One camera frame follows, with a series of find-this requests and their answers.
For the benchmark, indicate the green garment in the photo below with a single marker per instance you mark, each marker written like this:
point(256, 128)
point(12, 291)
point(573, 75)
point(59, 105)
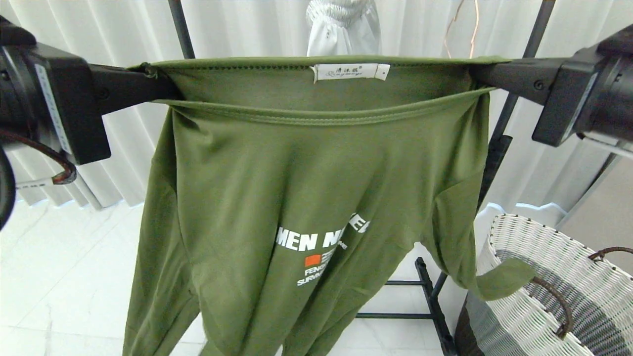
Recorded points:
point(296, 173)

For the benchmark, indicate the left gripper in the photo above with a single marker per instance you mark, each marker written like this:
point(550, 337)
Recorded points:
point(69, 109)

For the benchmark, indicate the white curtain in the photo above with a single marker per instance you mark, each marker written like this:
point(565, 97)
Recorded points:
point(99, 29)

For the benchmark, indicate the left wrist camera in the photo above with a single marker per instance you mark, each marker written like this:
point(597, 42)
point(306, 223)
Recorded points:
point(15, 34)

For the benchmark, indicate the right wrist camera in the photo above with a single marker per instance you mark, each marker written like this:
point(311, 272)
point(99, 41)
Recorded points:
point(618, 42)

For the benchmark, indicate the white laundry basket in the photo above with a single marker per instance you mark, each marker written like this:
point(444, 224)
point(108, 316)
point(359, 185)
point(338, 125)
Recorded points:
point(593, 287)

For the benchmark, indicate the black clothes rack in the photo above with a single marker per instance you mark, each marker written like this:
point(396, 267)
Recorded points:
point(180, 29)

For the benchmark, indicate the pink clothes hanger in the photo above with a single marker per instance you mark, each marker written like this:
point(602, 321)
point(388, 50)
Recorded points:
point(474, 29)

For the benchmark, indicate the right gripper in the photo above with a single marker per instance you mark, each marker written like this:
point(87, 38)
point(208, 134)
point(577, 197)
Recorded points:
point(573, 99)

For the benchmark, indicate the pale grey shorts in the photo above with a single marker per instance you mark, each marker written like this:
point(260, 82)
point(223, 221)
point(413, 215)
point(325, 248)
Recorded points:
point(346, 34)

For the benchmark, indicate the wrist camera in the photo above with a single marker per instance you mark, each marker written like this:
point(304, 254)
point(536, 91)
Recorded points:
point(15, 34)
point(618, 42)

